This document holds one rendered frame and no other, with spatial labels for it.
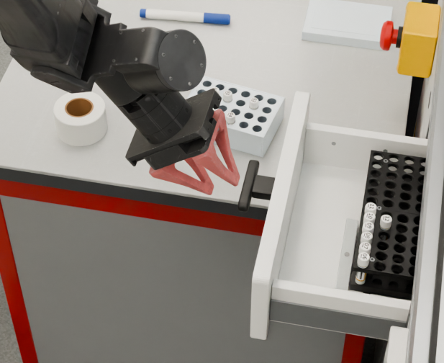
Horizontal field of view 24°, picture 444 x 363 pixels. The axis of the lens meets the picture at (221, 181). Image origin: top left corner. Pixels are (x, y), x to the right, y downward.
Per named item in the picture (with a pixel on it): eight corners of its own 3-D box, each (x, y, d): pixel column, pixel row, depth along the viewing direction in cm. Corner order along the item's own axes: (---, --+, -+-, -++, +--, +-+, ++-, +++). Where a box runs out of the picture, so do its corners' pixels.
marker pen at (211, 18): (139, 20, 160) (139, 11, 159) (141, 14, 161) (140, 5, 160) (229, 27, 159) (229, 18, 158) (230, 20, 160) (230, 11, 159)
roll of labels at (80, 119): (45, 130, 144) (42, 109, 141) (83, 104, 147) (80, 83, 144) (80, 154, 141) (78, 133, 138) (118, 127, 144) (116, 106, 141)
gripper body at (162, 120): (211, 142, 103) (167, 90, 99) (134, 171, 109) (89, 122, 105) (226, 99, 107) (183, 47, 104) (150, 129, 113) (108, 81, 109)
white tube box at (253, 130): (178, 133, 143) (177, 113, 140) (201, 94, 149) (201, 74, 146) (263, 158, 140) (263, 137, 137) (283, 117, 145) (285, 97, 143)
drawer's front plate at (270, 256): (249, 340, 113) (252, 278, 105) (291, 152, 133) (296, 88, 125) (265, 343, 113) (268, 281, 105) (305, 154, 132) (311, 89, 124)
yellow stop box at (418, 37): (391, 75, 140) (398, 32, 134) (396, 40, 144) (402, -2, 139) (429, 80, 139) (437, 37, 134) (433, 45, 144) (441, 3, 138)
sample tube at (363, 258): (353, 287, 112) (358, 260, 109) (354, 277, 113) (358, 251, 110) (365, 288, 112) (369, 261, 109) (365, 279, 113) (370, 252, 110)
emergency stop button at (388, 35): (376, 55, 140) (380, 32, 137) (380, 37, 142) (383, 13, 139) (399, 58, 139) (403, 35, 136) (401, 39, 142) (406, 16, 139)
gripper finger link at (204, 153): (248, 199, 108) (195, 138, 103) (194, 217, 112) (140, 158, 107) (260, 153, 112) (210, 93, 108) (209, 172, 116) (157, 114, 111)
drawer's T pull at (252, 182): (237, 213, 115) (237, 204, 114) (249, 165, 120) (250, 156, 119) (269, 218, 115) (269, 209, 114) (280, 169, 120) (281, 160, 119)
